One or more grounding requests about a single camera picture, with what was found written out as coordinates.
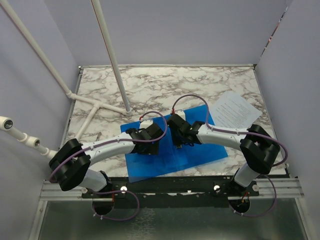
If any blue clip file folder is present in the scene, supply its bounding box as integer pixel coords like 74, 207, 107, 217
119, 104, 229, 185

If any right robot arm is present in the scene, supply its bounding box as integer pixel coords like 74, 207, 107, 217
167, 113, 280, 196

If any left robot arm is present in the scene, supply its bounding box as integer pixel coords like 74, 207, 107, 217
48, 122, 168, 198

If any white printed paper sheet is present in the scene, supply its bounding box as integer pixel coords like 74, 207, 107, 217
209, 91, 262, 129

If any metal pen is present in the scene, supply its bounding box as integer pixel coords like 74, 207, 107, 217
96, 132, 102, 141

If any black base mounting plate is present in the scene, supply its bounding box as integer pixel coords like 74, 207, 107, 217
81, 175, 259, 208

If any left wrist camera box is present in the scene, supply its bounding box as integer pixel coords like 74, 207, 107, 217
139, 119, 154, 129

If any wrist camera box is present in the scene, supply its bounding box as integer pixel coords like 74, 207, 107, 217
174, 109, 186, 120
139, 119, 154, 129

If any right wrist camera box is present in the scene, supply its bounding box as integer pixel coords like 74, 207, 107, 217
174, 109, 186, 120

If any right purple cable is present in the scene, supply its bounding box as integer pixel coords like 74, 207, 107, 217
171, 94, 288, 218

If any white pvc pipe frame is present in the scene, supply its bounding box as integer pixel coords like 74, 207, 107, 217
0, 0, 132, 159

